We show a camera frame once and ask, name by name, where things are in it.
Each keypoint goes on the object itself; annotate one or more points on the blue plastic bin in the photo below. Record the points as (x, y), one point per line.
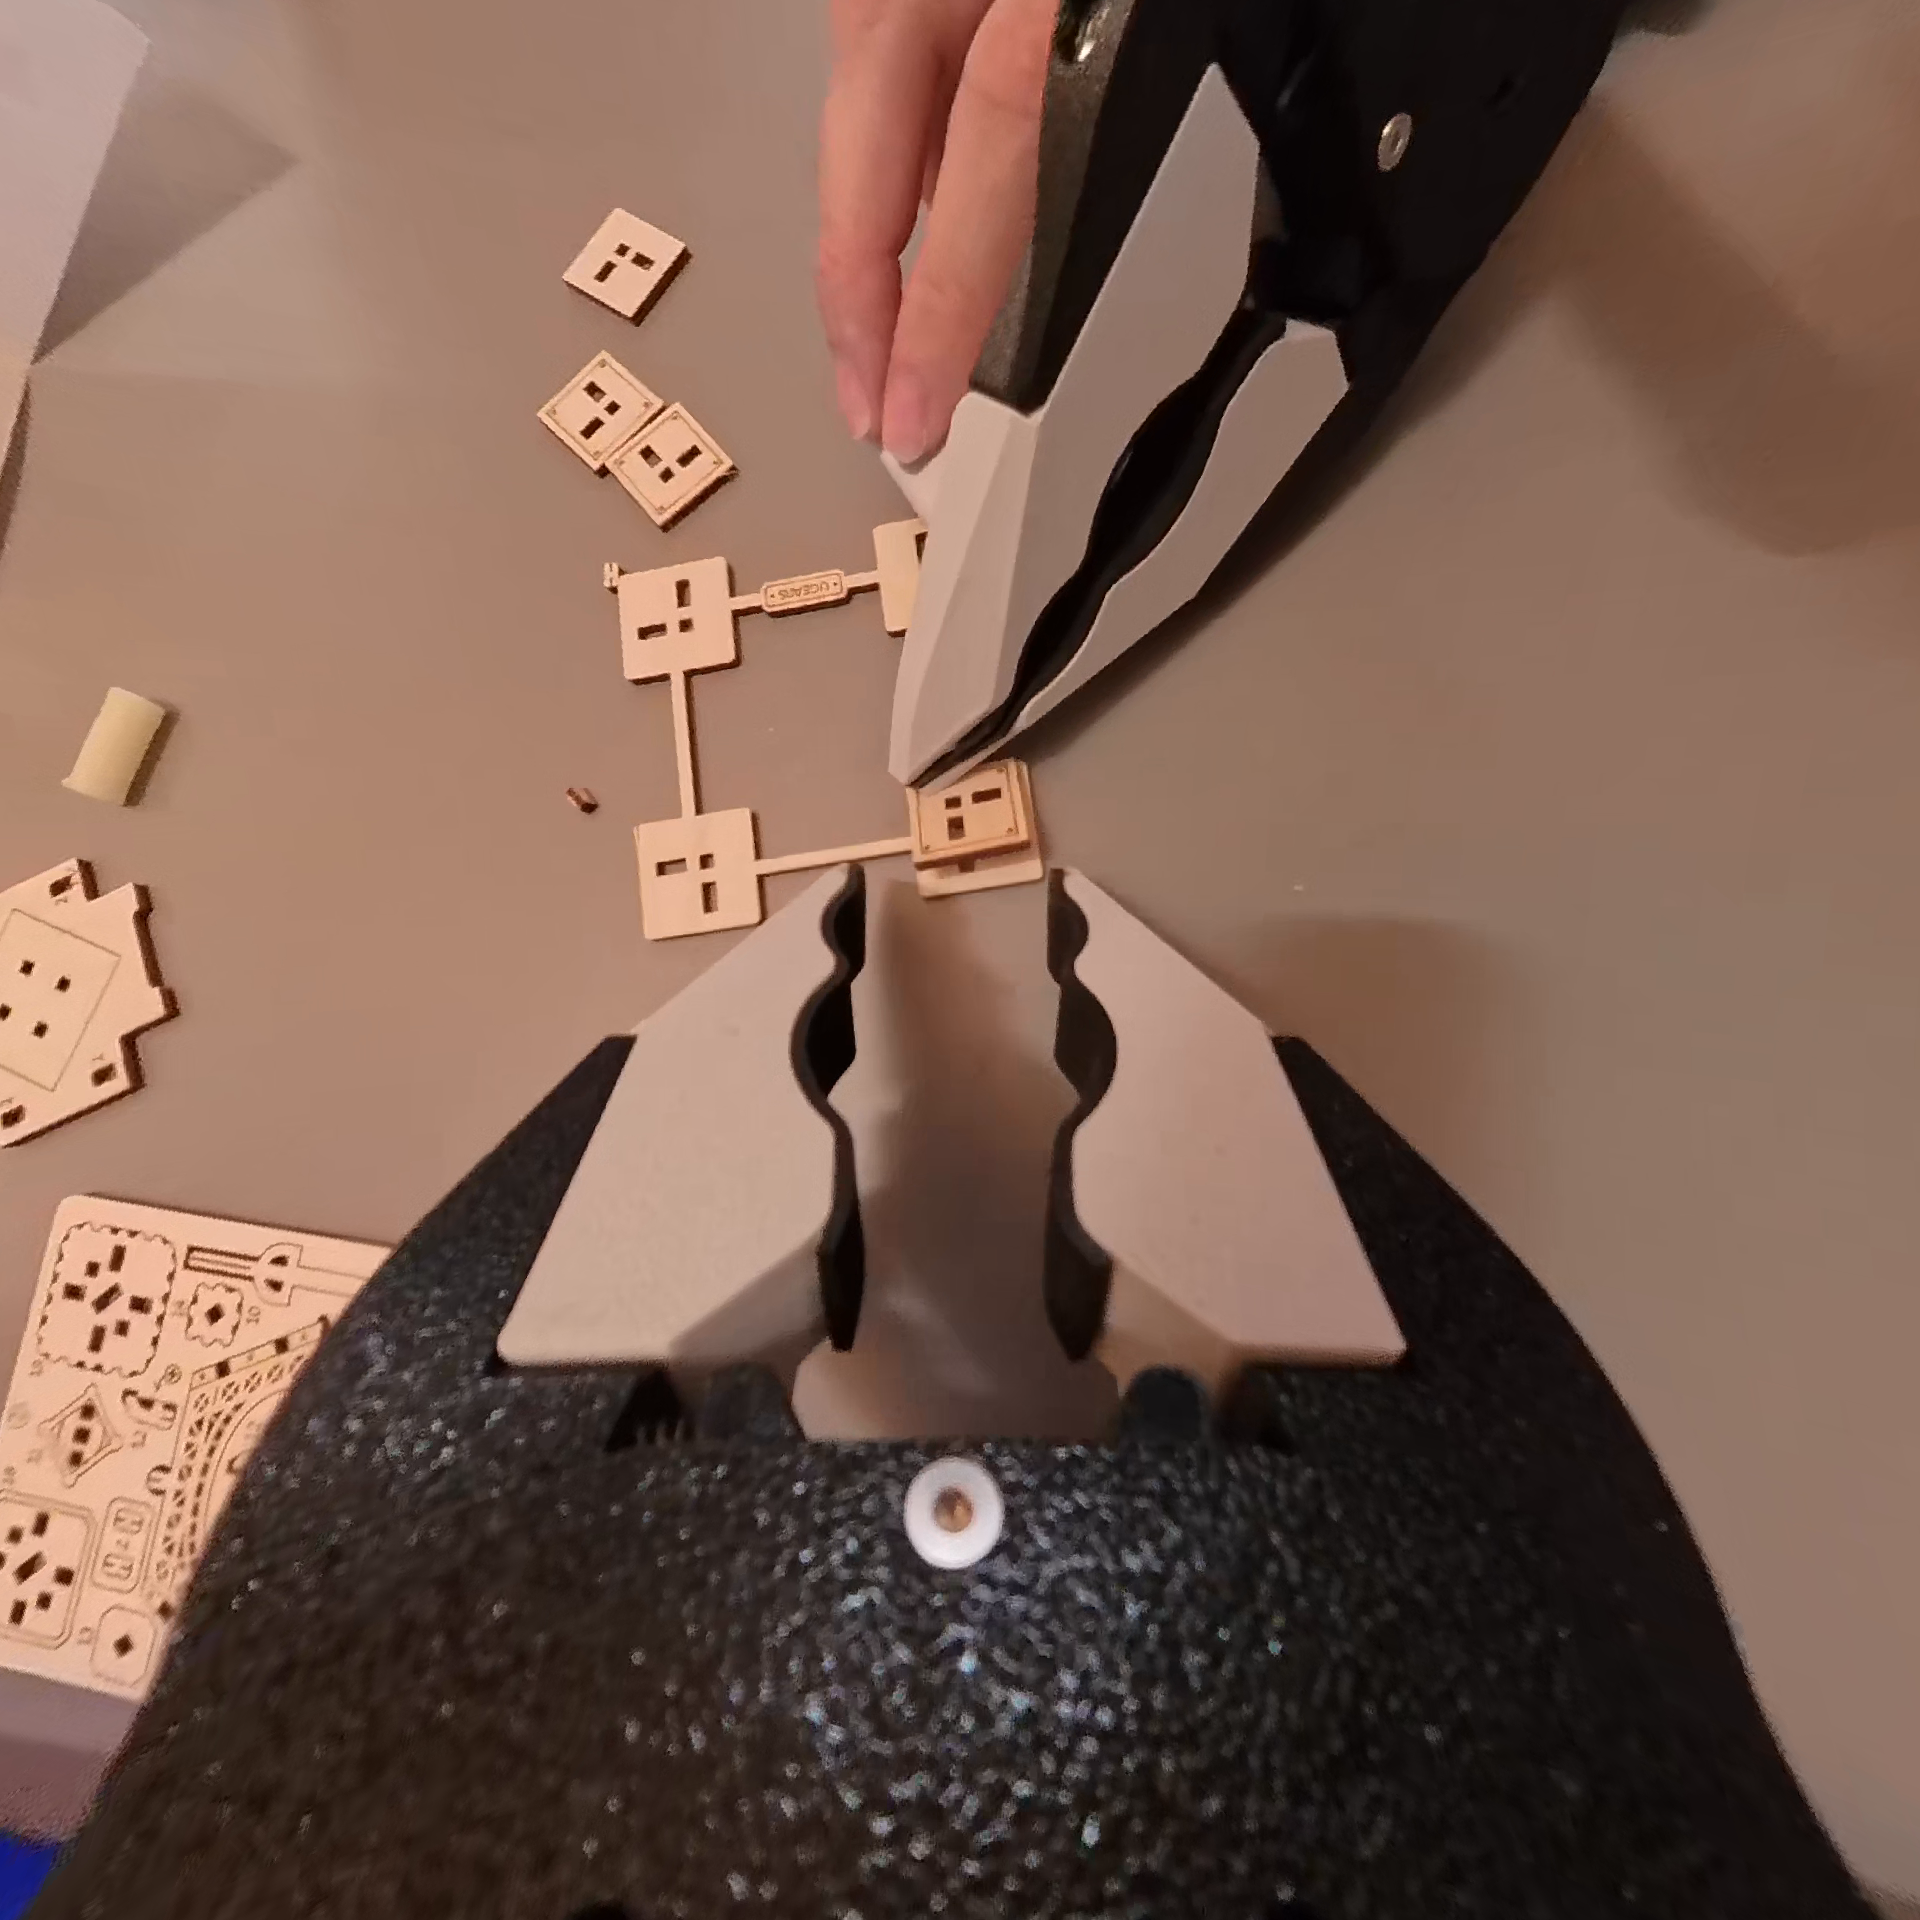
(18, 1884)

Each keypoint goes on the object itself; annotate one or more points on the cream wax cylinder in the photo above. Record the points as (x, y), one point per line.
(115, 749)

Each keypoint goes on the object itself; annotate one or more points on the wooden four-square connector frame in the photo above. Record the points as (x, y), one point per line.
(706, 670)

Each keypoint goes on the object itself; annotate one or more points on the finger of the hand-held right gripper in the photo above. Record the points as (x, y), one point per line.
(1119, 349)
(1245, 481)

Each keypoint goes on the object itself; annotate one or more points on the small wooden square tile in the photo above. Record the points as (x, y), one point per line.
(625, 263)
(601, 411)
(978, 821)
(675, 468)

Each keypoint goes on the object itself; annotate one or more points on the cross-shaped wooden plate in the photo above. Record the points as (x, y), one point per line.
(61, 998)

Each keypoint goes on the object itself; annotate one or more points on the laser-cut wooden parts sheet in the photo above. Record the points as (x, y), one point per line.
(123, 1349)

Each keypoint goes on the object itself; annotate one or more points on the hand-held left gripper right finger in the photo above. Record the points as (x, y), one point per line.
(1231, 1198)

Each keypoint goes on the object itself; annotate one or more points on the grey desk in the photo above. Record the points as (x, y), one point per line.
(1500, 752)

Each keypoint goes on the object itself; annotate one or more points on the person's right hand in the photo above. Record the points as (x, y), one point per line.
(930, 223)

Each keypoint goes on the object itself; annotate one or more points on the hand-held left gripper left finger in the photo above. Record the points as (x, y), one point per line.
(675, 1198)

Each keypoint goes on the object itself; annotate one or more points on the white assembly instruction sheet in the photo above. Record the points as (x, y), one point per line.
(47, 180)

